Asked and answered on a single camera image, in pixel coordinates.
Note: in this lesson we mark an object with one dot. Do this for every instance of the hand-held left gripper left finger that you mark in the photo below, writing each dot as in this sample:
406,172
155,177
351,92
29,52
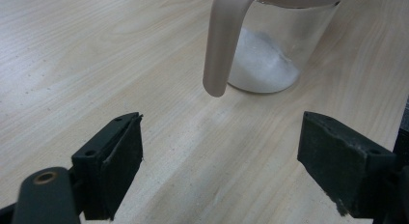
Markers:
109,159

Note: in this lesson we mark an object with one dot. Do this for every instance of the white granular powder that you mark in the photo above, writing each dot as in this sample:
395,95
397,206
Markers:
257,66

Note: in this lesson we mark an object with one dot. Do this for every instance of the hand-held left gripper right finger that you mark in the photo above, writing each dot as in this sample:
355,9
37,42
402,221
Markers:
347,166

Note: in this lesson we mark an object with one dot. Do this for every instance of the clear glass jar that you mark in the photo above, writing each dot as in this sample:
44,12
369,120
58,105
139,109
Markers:
222,40

